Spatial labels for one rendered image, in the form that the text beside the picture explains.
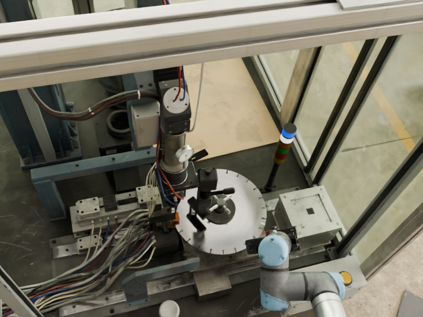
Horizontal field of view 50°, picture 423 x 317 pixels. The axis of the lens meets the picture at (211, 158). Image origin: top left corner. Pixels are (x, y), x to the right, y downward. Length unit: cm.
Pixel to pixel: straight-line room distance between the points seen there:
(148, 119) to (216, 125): 92
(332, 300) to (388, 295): 150
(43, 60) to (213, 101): 170
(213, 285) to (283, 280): 43
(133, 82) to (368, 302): 190
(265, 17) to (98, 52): 17
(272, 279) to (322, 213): 55
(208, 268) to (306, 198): 45
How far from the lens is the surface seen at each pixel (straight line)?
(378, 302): 267
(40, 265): 177
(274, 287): 123
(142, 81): 113
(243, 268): 171
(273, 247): 119
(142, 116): 112
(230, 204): 158
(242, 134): 201
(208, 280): 161
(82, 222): 170
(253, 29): 48
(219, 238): 153
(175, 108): 102
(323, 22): 51
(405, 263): 283
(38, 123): 175
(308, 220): 168
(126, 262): 154
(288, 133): 154
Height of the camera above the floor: 235
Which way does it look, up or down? 56 degrees down
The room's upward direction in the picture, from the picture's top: 8 degrees clockwise
